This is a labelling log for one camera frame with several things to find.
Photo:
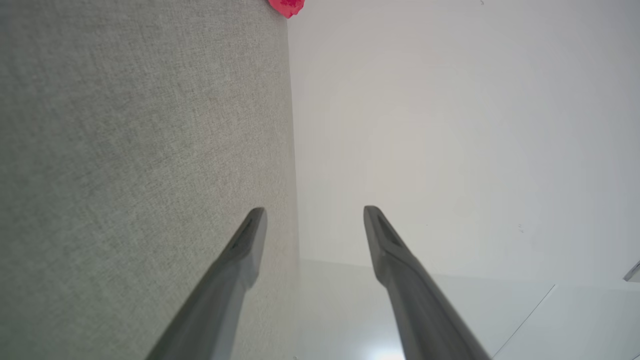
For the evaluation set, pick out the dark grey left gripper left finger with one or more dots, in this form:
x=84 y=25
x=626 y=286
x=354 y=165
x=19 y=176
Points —
x=235 y=280

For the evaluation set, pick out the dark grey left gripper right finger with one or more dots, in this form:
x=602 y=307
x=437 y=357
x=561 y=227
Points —
x=415 y=300

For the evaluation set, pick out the red white basketball jersey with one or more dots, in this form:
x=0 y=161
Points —
x=287 y=6

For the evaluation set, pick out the grey fabric mat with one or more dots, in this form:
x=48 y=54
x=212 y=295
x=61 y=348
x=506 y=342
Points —
x=125 y=175

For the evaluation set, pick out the grey framed wall panel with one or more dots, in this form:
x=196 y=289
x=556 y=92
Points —
x=635 y=274

